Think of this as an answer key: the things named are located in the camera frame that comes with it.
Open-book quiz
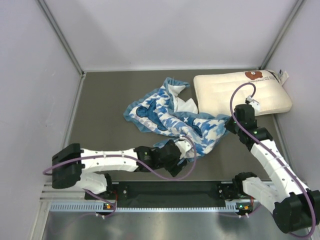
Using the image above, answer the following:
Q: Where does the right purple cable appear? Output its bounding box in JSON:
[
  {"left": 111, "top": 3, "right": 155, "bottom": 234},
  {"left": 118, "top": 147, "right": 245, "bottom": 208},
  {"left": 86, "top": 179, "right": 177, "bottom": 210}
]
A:
[{"left": 229, "top": 81, "right": 316, "bottom": 238}]

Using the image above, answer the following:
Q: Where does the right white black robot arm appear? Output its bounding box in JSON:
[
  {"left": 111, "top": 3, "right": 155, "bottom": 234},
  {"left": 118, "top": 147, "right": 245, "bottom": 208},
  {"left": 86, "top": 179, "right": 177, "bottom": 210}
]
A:
[{"left": 225, "top": 104, "right": 320, "bottom": 234}]

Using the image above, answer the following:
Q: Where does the grey slotted cable duct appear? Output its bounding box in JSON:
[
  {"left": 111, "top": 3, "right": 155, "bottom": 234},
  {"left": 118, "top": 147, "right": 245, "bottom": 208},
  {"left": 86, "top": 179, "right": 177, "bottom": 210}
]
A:
[{"left": 49, "top": 202, "right": 253, "bottom": 213}]

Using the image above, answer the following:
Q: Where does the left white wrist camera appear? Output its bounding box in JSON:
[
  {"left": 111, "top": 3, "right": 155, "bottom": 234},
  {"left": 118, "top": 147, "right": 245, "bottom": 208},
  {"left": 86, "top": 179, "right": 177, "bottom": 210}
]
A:
[{"left": 174, "top": 135, "right": 193, "bottom": 160}]

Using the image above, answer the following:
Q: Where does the cream bear pillow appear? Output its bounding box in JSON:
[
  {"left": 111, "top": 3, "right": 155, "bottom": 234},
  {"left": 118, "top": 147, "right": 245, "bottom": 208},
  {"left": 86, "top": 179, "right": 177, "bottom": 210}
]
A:
[{"left": 193, "top": 68, "right": 293, "bottom": 118}]

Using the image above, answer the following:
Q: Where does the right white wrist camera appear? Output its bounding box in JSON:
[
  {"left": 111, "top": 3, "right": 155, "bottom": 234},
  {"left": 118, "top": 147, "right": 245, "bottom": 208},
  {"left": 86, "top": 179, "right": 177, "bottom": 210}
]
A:
[{"left": 245, "top": 95, "right": 261, "bottom": 112}]

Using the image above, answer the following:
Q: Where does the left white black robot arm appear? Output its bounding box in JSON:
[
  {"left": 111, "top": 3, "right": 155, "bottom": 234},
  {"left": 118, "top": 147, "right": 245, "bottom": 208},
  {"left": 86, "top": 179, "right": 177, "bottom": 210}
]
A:
[{"left": 51, "top": 140, "right": 192, "bottom": 199}]

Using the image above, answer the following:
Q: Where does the aluminium frame rail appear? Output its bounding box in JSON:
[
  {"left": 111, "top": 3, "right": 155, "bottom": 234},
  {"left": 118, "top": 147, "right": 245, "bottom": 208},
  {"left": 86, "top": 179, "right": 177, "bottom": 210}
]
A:
[{"left": 40, "top": 182, "right": 85, "bottom": 201}]

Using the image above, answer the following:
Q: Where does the blue white bear pillowcase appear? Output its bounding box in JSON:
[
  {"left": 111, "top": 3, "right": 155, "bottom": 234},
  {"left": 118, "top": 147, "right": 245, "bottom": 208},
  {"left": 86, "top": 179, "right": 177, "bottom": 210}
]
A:
[{"left": 123, "top": 77, "right": 229, "bottom": 161}]

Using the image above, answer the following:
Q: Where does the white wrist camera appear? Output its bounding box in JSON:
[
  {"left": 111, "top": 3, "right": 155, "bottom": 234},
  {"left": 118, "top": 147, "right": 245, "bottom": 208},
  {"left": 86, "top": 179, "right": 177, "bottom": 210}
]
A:
[
  {"left": 245, "top": 95, "right": 261, "bottom": 112},
  {"left": 174, "top": 135, "right": 193, "bottom": 160}
]

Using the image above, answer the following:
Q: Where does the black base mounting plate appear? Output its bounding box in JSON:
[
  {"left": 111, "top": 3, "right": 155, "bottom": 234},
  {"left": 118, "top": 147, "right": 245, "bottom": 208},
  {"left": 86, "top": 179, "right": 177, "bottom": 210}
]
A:
[{"left": 109, "top": 180, "right": 238, "bottom": 208}]

